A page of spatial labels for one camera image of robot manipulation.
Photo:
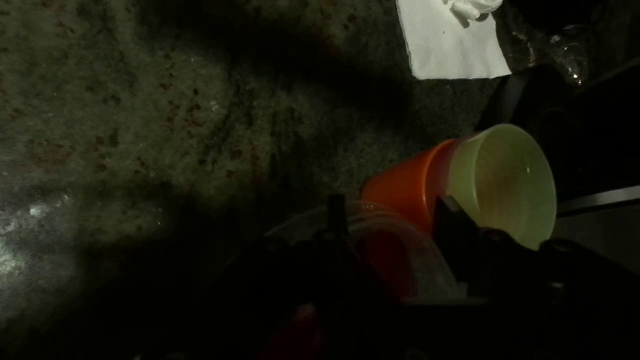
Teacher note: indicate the white paper napkin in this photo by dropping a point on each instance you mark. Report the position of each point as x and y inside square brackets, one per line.
[453, 41]

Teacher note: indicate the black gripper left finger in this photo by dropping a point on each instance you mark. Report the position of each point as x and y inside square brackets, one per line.
[339, 226]

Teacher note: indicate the orange plastic cup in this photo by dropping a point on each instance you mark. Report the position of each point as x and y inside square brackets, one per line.
[407, 187]

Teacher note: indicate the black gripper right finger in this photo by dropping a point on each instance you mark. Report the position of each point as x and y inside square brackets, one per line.
[460, 233]

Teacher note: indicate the clear plastic container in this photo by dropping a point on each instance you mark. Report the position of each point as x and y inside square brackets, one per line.
[426, 260]

